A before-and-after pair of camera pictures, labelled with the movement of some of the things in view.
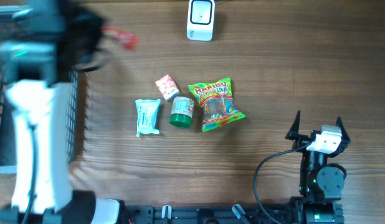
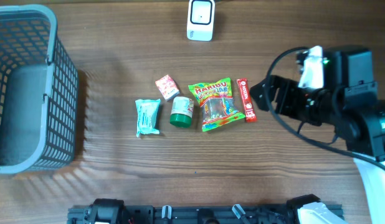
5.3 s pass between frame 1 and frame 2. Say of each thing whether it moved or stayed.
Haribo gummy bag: stayed
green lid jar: stayed
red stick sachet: moved
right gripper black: moved
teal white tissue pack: stayed
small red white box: stayed
